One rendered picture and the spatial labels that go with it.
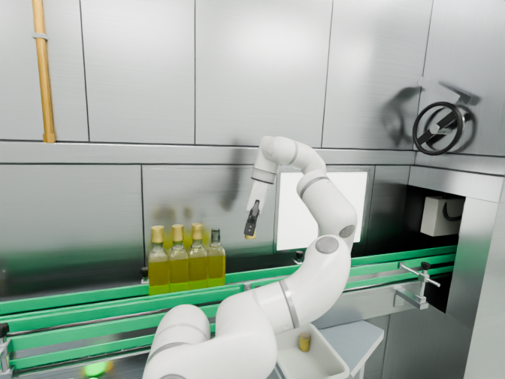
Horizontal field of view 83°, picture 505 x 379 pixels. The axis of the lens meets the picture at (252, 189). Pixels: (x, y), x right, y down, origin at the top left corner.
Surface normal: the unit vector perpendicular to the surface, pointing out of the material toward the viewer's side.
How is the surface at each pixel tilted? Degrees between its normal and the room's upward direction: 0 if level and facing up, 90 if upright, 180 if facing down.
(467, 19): 90
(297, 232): 90
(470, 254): 90
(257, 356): 77
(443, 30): 90
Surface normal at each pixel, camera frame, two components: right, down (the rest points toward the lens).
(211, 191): 0.32, 0.18
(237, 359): 0.11, -0.07
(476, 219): -0.95, 0.03
